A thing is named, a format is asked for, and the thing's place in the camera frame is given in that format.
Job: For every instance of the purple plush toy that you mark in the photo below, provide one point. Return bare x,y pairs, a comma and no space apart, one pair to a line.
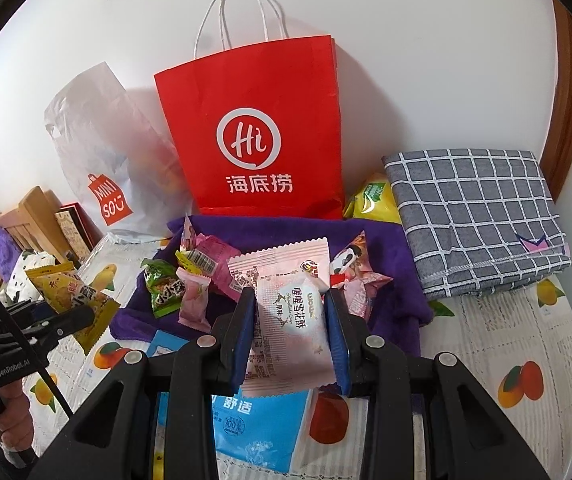
3,250

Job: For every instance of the white polka dot cloth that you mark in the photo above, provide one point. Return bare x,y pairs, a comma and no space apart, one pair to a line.
31,262

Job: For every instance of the pink packet with yellow edge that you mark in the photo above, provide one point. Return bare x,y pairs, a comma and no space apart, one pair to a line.
211,260

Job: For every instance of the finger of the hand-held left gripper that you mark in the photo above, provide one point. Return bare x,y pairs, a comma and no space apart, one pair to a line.
21,308
66,322

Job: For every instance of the yellow green snack bag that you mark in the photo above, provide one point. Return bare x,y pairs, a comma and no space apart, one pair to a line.
373,200

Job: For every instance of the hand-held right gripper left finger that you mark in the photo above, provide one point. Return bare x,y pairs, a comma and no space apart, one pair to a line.
243,345

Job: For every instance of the pink white nougat packet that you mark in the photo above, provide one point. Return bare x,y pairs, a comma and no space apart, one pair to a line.
291,320
276,260

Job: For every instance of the brown wooden door frame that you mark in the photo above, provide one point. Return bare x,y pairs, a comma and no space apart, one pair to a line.
568,100

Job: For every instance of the yellow snack packet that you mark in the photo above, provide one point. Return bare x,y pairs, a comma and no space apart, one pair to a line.
73,300

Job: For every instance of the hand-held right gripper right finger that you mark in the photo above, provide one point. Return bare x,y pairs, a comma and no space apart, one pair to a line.
340,350

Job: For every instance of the pink cartoon figure packet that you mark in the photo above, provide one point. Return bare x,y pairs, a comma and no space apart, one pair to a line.
350,260

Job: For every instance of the blue tissue pack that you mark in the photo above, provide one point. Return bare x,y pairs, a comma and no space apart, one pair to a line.
261,430

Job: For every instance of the pink bear snack packet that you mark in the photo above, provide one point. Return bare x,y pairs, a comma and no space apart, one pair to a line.
189,235

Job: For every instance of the brown patterned box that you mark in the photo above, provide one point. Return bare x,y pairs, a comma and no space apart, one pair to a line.
78,232

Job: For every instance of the purple towel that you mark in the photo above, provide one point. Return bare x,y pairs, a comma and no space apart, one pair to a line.
395,280

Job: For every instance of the pale pink candy packet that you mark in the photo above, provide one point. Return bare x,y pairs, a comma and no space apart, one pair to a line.
193,302

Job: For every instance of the green snack packet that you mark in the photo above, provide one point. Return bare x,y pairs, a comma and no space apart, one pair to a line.
166,290

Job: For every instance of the fruit print table cover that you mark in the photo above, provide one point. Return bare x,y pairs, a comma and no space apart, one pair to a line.
490,340

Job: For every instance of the wooden headboard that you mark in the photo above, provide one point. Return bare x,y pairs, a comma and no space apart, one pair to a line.
36,210

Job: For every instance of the red paper bag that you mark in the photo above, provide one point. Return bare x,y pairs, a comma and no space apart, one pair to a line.
266,85

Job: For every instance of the white plastic shopping bag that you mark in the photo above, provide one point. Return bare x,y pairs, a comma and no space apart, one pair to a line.
116,135

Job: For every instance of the person's left hand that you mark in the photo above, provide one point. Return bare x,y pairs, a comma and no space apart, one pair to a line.
13,430

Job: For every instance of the grey checked folded cloth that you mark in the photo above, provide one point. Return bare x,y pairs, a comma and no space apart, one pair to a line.
465,210

